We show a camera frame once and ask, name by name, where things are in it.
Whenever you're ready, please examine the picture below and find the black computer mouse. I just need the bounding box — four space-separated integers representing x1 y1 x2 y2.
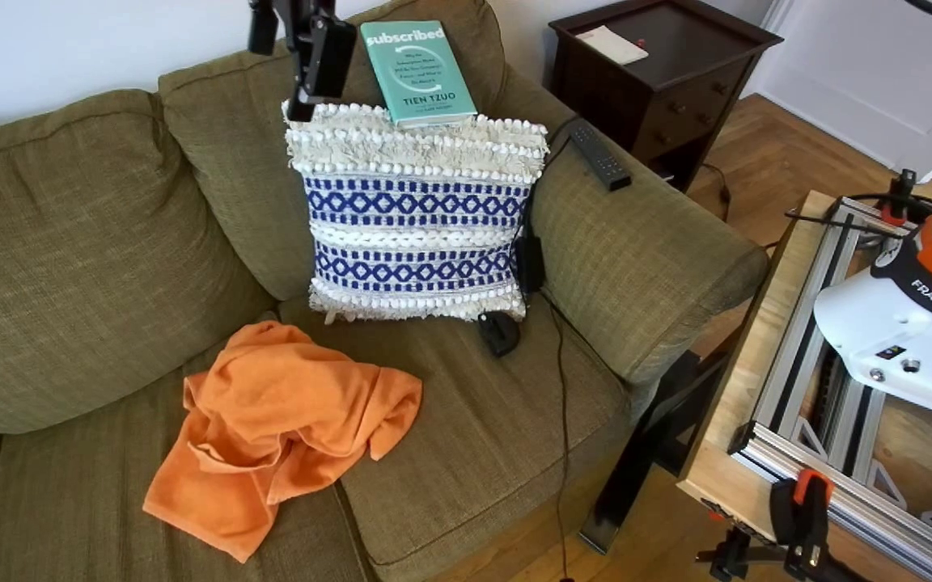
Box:
479 312 520 358

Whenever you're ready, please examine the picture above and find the white paper on table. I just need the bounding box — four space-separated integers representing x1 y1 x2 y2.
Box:
579 26 649 65

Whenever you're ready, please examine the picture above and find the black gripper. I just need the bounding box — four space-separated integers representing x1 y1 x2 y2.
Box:
288 0 355 119

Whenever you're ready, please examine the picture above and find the white orange robot base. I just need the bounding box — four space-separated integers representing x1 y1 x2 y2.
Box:
816 218 932 411

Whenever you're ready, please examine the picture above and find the teal book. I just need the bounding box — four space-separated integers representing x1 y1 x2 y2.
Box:
359 20 475 128

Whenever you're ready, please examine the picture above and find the black mouse cable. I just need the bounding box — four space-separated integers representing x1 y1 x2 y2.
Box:
539 301 579 582

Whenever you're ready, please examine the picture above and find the orange cloth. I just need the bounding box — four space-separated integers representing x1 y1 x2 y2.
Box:
143 322 425 563

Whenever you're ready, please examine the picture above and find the olive green sofa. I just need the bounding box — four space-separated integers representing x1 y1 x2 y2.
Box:
0 0 771 582

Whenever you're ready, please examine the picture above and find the black remote control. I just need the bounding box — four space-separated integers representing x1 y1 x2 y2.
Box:
569 119 633 190

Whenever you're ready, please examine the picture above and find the aluminium frame robot table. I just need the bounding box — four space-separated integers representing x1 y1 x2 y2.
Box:
680 194 932 582

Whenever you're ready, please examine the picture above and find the black power adapter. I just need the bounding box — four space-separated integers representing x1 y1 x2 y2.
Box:
515 233 546 294

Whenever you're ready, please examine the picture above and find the white and blue pillow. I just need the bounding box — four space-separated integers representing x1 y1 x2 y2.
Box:
284 104 550 322

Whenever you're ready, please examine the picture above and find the dark wooden side table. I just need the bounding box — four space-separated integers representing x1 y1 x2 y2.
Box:
550 0 779 190

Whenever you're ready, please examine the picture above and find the black orange clamp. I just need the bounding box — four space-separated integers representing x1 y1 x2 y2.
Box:
771 468 831 582

